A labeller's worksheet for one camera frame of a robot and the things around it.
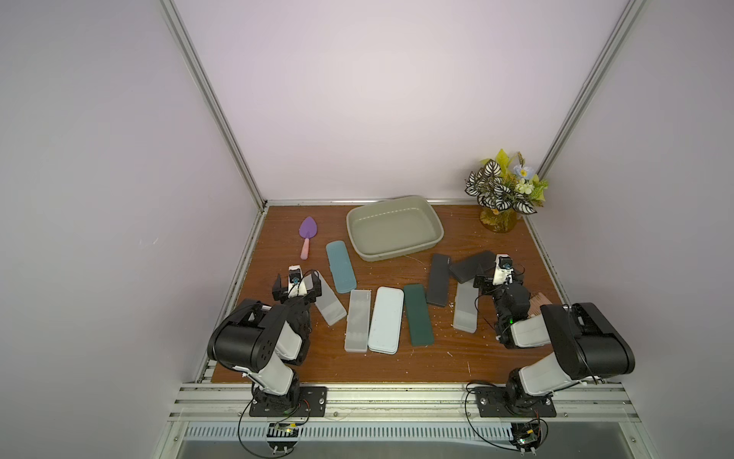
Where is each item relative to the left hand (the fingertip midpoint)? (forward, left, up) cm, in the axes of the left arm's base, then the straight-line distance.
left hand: (298, 271), depth 87 cm
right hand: (+4, -63, 0) cm, 63 cm away
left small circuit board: (-39, 0, -14) cm, 42 cm away
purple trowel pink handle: (+25, +4, -10) cm, 27 cm away
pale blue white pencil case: (-12, -27, -9) cm, 31 cm away
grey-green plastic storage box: (+30, -31, -14) cm, 45 cm away
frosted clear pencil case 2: (-8, -53, -9) cm, 54 cm away
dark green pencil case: (-11, -38, -10) cm, 41 cm away
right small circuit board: (-40, -63, -13) cm, 75 cm away
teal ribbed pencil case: (+8, -11, -11) cm, 18 cm away
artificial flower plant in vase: (+21, -65, +16) cm, 70 cm away
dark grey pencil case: (+4, -46, -11) cm, 47 cm away
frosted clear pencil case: (-7, -9, -10) cm, 15 cm away
